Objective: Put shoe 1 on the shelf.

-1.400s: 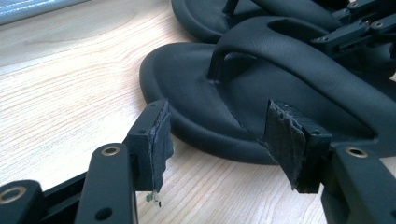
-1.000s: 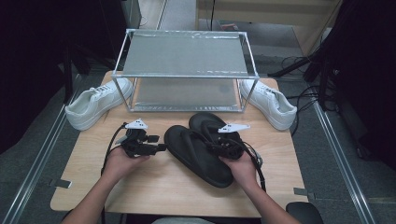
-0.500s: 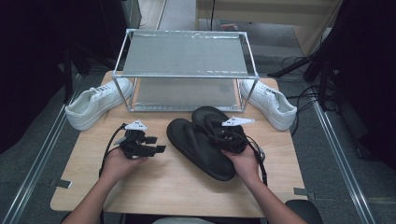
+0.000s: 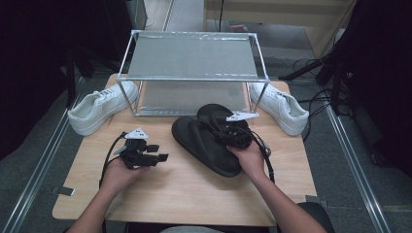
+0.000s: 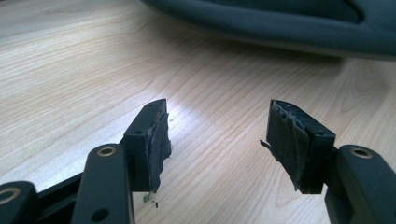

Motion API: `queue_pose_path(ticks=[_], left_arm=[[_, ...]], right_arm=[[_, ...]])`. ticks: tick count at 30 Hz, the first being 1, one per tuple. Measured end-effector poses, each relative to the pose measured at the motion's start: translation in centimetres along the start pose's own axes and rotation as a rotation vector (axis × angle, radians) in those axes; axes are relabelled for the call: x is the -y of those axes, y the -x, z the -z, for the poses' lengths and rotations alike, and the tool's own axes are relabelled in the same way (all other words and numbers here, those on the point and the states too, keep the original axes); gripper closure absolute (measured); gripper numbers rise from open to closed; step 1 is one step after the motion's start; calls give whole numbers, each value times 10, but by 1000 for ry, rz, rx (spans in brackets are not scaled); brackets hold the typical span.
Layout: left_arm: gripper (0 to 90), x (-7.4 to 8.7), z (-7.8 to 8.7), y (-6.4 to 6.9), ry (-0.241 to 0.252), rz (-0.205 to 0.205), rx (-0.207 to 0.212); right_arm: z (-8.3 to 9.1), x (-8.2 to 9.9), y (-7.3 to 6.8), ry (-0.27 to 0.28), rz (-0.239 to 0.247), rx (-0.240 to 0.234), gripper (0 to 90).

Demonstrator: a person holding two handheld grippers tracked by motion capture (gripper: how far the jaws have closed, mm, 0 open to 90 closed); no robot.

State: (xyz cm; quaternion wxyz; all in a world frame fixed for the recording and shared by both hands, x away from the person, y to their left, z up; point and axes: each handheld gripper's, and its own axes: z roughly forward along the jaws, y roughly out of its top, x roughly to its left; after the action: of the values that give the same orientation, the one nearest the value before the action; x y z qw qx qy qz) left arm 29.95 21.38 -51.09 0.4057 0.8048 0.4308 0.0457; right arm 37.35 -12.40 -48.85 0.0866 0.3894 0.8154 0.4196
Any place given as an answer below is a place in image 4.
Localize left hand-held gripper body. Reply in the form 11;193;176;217
113;128;159;170

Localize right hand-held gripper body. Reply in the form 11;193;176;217
215;111;260;150

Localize white sneaker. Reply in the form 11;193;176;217
250;82;310;136
67;81;139;137

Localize metal shoe rack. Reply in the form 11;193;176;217
116;29;271;117

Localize person's left hand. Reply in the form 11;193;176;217
101;157;150;194

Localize person's right hand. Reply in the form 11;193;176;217
226;141;268;180

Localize person's grey clothing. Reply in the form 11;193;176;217
159;225;224;233

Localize wooden cabinet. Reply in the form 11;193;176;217
203;0;358;59

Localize black curtain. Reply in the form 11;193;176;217
0;0;134;161
324;0;412;178

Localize left hand-held gripper cable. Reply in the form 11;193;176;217
98;131;128;188

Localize hand-held gripper cable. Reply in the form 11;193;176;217
98;131;128;188
246;127;276;183

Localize right hand-held gripper cable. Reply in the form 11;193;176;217
246;127;276;183

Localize grey table bracket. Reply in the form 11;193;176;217
51;185;76;197
305;194;328;208

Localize black floor cables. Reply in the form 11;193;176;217
292;57;334;144

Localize metal floor rail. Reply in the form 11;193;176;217
0;76;86;233
324;105;393;233

